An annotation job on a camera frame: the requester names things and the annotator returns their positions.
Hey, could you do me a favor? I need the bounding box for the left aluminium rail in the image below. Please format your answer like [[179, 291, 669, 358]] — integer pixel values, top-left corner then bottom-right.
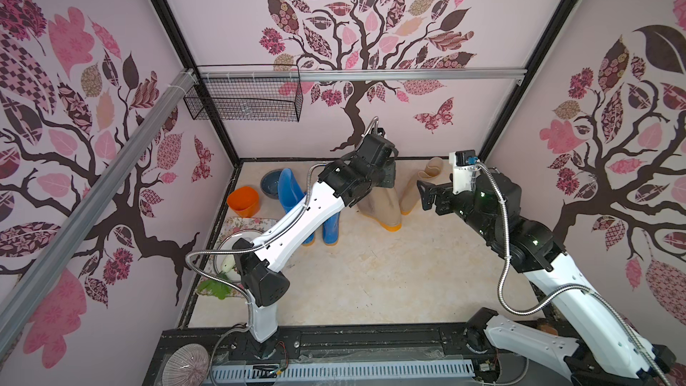
[[1, 69, 197, 356]]

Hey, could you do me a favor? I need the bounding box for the black wire basket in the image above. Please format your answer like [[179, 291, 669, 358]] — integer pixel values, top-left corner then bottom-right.
[[184, 64, 304, 123]]

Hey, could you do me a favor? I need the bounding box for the rear aluminium rail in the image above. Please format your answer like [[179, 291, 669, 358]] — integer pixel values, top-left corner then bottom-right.
[[200, 68, 527, 82]]

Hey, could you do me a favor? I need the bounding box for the grey blue bowl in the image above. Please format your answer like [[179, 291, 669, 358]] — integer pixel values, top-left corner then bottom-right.
[[260, 169, 282, 199]]

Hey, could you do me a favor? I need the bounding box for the white radish with leaves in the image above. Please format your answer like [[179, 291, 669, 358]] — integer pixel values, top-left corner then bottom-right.
[[196, 255, 241, 300]]

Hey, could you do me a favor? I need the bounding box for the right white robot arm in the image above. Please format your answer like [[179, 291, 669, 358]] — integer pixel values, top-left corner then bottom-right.
[[416, 163, 675, 385]]

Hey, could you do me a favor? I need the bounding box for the blue rain boot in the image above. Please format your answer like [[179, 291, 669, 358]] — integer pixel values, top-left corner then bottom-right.
[[277, 168, 305, 214], [322, 213, 340, 246]]

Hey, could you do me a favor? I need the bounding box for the orange plastic cup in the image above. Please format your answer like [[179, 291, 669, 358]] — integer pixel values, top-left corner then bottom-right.
[[226, 186, 260, 218]]

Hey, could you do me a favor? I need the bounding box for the aluminium rail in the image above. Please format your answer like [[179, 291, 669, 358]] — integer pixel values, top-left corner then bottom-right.
[[200, 68, 527, 82], [1, 69, 197, 356]]

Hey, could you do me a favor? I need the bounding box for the tall beige rain boot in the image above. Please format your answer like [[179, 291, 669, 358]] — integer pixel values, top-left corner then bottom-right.
[[357, 187, 402, 232]]

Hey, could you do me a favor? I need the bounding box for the white slotted cable duct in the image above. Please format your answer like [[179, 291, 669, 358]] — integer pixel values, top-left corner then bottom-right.
[[212, 359, 475, 385]]

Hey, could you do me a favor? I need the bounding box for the floral placemat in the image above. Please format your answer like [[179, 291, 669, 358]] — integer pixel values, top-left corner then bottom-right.
[[196, 217, 277, 300]]

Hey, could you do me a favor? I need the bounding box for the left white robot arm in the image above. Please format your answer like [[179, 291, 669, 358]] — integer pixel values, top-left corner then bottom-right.
[[185, 117, 398, 343]]

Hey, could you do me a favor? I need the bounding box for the round wire fan guard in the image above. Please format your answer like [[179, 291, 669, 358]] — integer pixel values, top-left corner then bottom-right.
[[161, 344, 210, 386]]

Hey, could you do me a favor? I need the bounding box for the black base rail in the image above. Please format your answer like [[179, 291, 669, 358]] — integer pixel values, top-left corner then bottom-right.
[[155, 322, 480, 360]]

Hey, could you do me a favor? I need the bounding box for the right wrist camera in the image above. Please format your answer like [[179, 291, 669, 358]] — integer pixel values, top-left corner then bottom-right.
[[448, 149, 479, 195]]

